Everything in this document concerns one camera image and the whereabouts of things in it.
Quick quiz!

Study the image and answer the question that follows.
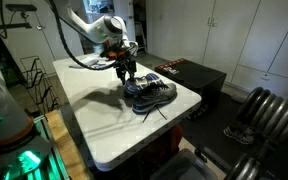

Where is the black corrugated cable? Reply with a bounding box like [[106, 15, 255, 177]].
[[46, 0, 119, 72]]

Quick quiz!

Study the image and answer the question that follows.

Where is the white blue small object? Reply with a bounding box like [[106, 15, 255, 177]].
[[68, 55, 111, 71]]

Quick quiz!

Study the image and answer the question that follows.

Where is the wooden workbench board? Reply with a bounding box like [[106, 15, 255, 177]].
[[45, 109, 92, 180]]

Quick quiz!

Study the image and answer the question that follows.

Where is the black wire rack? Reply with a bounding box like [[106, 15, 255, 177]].
[[19, 55, 62, 116]]

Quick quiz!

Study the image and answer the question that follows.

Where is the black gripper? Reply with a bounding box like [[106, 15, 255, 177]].
[[108, 46, 138, 86]]

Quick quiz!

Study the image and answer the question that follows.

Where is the aluminium mounting rail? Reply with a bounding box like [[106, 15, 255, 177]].
[[33, 114, 70, 180]]

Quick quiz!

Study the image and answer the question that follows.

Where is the clear plastic bin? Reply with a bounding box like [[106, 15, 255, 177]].
[[149, 147, 219, 180]]

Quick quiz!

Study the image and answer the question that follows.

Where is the blue soled grey sneaker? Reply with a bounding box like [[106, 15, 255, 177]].
[[123, 72, 166, 98]]

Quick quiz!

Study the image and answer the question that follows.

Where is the grey sneaker with black laces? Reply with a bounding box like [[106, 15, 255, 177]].
[[131, 82, 179, 124]]

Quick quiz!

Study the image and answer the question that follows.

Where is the white wall cabinet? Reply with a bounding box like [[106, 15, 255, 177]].
[[145, 0, 288, 102]]

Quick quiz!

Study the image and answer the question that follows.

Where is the step ladder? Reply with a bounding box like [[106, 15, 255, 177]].
[[134, 21, 148, 53]]

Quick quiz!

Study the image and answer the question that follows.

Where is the black plyo box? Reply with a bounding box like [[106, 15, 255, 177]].
[[154, 57, 228, 122]]

